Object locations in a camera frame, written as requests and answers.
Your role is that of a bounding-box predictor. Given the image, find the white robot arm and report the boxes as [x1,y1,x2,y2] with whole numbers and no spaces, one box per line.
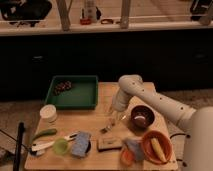
[112,75,213,171]

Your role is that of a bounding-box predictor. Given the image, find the black vertical pole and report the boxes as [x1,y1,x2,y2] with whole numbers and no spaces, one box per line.
[13,122,25,171]

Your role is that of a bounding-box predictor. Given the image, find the orange bowl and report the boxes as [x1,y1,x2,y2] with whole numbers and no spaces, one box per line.
[141,130,172,165]

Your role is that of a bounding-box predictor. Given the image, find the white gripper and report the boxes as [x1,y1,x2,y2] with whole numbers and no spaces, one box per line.
[112,89,131,112]

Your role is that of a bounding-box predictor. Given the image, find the metal fork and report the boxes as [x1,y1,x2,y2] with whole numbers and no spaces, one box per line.
[100,116,125,134]

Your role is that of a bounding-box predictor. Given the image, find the dark brown bowl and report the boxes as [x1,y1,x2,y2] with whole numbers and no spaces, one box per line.
[130,105,155,129]

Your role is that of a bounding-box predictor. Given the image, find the brown rectangular block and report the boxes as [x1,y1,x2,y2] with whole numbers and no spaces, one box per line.
[97,137,122,152]

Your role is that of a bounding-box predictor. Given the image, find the white cylindrical cup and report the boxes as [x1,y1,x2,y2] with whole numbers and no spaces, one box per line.
[40,104,57,123]

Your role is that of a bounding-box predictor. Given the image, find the green pepper toy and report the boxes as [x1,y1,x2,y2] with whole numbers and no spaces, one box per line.
[32,129,57,142]

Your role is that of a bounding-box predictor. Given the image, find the yellow corn toy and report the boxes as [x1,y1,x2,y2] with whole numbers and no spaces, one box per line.
[151,138,166,162]

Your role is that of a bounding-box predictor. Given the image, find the orange carrot toy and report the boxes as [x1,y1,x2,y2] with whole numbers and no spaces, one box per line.
[120,148,134,166]

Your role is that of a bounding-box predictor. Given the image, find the dark grape bunch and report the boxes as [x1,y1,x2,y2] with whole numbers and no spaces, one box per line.
[54,81,72,95]

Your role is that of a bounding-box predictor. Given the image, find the blue sponge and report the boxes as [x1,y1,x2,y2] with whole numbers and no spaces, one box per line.
[71,132,91,157]

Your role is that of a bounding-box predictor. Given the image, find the small green cup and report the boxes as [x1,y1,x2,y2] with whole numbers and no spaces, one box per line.
[53,138,68,155]

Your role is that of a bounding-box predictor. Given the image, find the green plastic tray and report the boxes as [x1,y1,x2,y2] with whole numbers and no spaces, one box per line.
[45,75,98,110]

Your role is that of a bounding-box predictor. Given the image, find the white handled utensil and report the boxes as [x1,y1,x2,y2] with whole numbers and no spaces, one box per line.
[30,133,77,155]

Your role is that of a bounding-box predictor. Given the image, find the black chair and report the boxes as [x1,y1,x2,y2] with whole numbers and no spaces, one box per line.
[0,0,52,27]

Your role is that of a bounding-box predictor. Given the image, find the white bottle on shelf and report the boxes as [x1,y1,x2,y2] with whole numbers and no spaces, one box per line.
[84,0,97,23]

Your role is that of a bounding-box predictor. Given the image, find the white blue cloth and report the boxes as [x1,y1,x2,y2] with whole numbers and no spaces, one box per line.
[124,138,144,162]

